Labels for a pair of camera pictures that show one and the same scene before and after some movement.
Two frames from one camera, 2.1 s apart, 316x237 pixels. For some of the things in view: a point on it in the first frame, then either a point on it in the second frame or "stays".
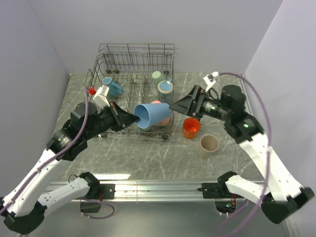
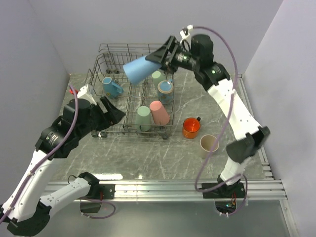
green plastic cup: x=157 y=77 stays
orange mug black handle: x=190 y=127 stays
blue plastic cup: x=151 y=113 to x=138 y=68
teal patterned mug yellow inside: x=165 y=88 stays
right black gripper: x=186 y=105 to x=159 y=55
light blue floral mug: x=114 y=90 stays
